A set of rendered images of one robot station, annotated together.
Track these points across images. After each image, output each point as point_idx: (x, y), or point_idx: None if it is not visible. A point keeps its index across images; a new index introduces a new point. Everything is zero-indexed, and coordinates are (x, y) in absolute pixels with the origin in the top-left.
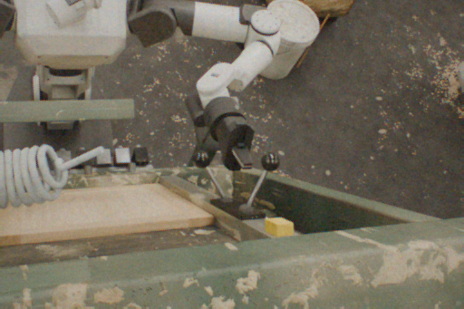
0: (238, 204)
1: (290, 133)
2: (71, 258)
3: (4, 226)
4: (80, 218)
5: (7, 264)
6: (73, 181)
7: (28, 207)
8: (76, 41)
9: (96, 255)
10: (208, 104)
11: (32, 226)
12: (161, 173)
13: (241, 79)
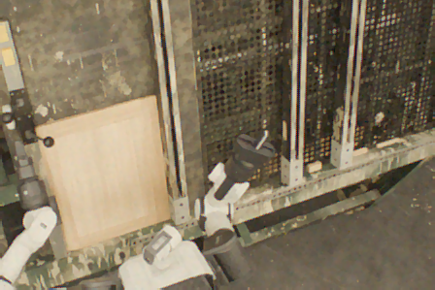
0: (21, 121)
1: None
2: (111, 66)
3: (152, 121)
4: (114, 137)
5: (139, 61)
6: (129, 236)
7: (148, 176)
8: None
9: (99, 70)
10: (46, 198)
11: (138, 122)
12: (66, 258)
13: (20, 234)
